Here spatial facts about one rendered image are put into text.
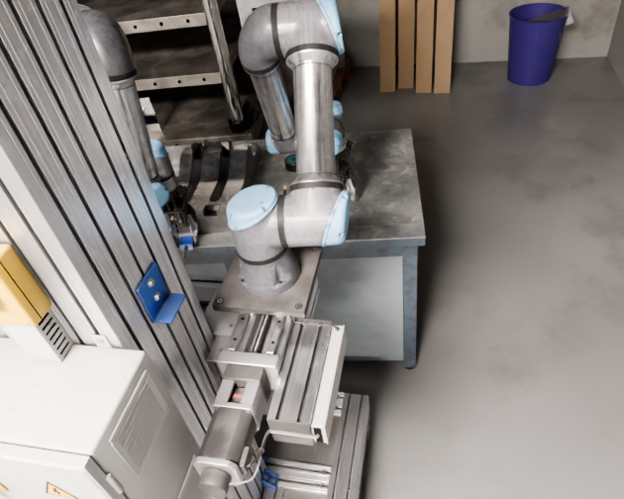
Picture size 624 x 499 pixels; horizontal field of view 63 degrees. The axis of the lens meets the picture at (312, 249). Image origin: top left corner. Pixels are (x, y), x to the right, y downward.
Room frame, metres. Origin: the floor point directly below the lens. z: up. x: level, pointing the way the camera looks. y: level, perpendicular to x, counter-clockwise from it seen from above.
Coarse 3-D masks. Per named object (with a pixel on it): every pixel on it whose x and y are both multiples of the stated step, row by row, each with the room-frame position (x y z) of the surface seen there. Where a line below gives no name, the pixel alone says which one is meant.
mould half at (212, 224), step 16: (240, 144) 1.75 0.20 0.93; (256, 144) 1.86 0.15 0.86; (208, 160) 1.69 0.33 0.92; (240, 160) 1.66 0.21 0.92; (256, 160) 1.78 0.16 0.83; (208, 176) 1.63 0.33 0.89; (240, 176) 1.60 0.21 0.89; (208, 192) 1.53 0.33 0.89; (224, 192) 1.51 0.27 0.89; (224, 208) 1.41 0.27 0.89; (176, 224) 1.42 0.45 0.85; (208, 224) 1.40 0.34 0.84; (224, 224) 1.39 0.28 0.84
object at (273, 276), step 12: (288, 252) 0.88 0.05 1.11; (240, 264) 0.88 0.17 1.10; (252, 264) 0.84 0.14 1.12; (264, 264) 0.84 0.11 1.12; (276, 264) 0.85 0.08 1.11; (288, 264) 0.86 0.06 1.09; (240, 276) 0.88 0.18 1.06; (252, 276) 0.84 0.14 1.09; (264, 276) 0.83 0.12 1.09; (276, 276) 0.84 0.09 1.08; (288, 276) 0.84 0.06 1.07; (252, 288) 0.83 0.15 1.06; (264, 288) 0.82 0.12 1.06; (276, 288) 0.82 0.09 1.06; (288, 288) 0.83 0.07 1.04
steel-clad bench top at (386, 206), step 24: (264, 144) 1.96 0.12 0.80; (360, 144) 1.83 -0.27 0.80; (384, 144) 1.79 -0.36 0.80; (408, 144) 1.76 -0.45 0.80; (264, 168) 1.76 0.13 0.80; (360, 168) 1.65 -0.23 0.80; (384, 168) 1.62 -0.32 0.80; (408, 168) 1.59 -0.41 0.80; (288, 192) 1.57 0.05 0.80; (360, 192) 1.49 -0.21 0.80; (384, 192) 1.47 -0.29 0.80; (408, 192) 1.44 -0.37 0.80; (360, 216) 1.36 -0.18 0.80; (384, 216) 1.34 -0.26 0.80; (408, 216) 1.31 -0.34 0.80; (216, 240) 1.36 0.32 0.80; (360, 240) 1.24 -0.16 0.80
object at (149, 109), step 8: (168, 88) 2.51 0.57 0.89; (176, 88) 2.60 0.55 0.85; (184, 88) 2.71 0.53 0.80; (144, 96) 2.29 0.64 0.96; (152, 96) 2.30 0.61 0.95; (160, 96) 2.39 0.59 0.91; (168, 96) 2.48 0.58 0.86; (176, 96) 2.57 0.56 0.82; (144, 104) 2.28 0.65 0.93; (152, 104) 2.28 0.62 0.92; (160, 104) 2.37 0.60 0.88; (168, 104) 2.45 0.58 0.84; (176, 104) 2.54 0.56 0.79; (144, 112) 2.28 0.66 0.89; (152, 112) 2.27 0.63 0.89; (160, 112) 2.34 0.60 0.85; (168, 112) 2.42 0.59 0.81; (152, 120) 2.28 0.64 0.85; (160, 120) 2.31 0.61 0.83; (152, 128) 2.28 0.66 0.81; (160, 128) 2.28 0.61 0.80
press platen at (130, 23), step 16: (80, 0) 2.77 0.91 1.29; (96, 0) 2.71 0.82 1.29; (112, 0) 2.66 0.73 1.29; (128, 0) 2.61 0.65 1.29; (144, 0) 2.56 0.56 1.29; (160, 0) 2.51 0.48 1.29; (176, 0) 2.47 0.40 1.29; (192, 0) 2.43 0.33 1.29; (224, 0) 2.50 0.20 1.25; (112, 16) 2.39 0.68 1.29; (128, 16) 2.35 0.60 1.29; (144, 16) 2.31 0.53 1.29; (160, 16) 2.27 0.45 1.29; (176, 16) 2.24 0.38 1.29; (192, 16) 2.23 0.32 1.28; (128, 32) 2.28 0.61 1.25
